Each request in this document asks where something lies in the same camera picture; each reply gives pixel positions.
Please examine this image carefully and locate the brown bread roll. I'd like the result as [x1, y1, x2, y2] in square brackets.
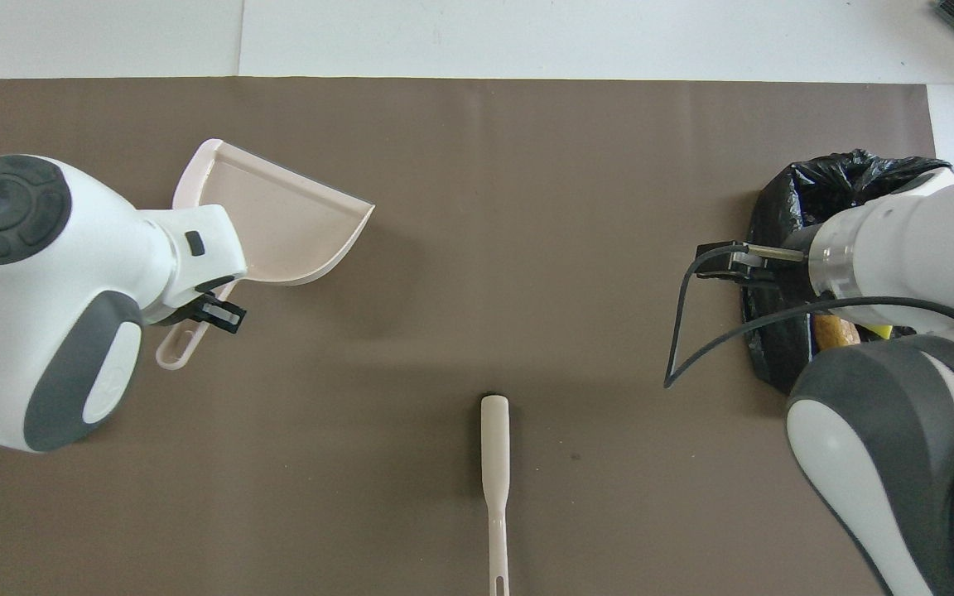
[814, 316, 861, 347]

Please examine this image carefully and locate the beige brush with black bristles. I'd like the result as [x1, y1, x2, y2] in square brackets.
[480, 395, 512, 596]

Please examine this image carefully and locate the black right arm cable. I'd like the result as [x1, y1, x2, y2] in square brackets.
[663, 242, 954, 572]

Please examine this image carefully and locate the bin with black bag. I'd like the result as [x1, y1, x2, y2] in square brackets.
[740, 149, 954, 395]

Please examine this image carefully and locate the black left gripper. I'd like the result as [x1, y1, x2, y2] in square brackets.
[185, 292, 248, 334]

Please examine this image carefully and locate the pale pink plastic dustpan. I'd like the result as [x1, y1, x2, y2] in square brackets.
[156, 139, 376, 371]

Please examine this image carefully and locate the brown table mat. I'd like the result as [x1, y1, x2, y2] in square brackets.
[0, 77, 954, 596]

